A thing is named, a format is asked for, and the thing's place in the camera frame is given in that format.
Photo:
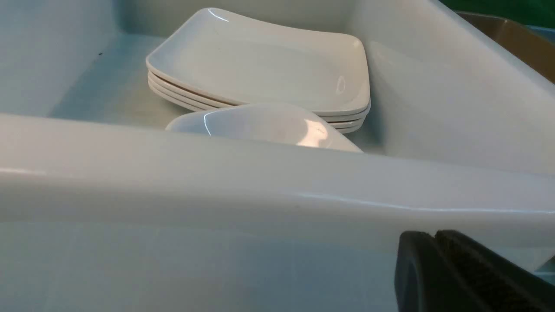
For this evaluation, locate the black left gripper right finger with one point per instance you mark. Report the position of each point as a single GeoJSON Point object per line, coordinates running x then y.
{"type": "Point", "coordinates": [502, 285]}

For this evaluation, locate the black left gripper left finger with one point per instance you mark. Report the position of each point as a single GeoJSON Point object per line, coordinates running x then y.
{"type": "Point", "coordinates": [427, 281]}

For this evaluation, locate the bottom white square plate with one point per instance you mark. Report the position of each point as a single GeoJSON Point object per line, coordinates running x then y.
{"type": "Point", "coordinates": [344, 127]}

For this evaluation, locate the top white small bowl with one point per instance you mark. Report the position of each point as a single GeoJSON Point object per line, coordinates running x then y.
{"type": "Point", "coordinates": [282, 123]}

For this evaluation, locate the brown plastic bin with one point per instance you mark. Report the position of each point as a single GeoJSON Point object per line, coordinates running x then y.
{"type": "Point", "coordinates": [533, 45]}

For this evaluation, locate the green backdrop cloth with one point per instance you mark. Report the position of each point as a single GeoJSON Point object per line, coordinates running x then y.
{"type": "Point", "coordinates": [529, 12]}

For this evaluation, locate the large white plastic bin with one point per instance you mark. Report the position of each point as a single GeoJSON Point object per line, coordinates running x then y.
{"type": "Point", "coordinates": [102, 210]}

